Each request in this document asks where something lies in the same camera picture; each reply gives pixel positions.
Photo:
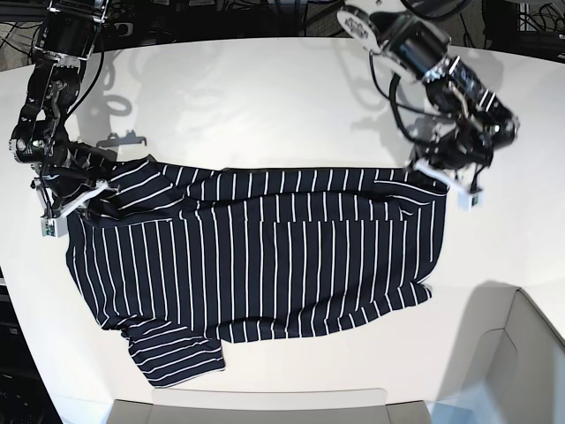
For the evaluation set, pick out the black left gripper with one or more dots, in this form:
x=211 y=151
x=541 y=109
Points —
x=451 y=146

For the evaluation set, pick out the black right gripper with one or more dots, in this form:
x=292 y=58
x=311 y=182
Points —
x=57 y=186

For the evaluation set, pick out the navy white striped T-shirt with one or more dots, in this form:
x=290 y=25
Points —
x=180 y=260

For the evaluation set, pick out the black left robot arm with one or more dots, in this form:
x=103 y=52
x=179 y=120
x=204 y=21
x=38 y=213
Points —
x=405 y=38

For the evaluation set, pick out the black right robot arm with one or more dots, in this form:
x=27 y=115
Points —
x=65 y=41

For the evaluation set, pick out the grey plastic bin right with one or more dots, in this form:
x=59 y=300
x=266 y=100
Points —
x=515 y=374

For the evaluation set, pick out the grey plastic bin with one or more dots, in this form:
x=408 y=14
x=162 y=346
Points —
x=335 y=406
x=515 y=374

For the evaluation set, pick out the grey plastic bin front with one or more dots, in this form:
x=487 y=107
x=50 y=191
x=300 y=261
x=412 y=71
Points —
x=335 y=406

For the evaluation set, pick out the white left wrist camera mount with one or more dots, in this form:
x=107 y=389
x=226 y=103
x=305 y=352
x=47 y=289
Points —
x=468 y=196

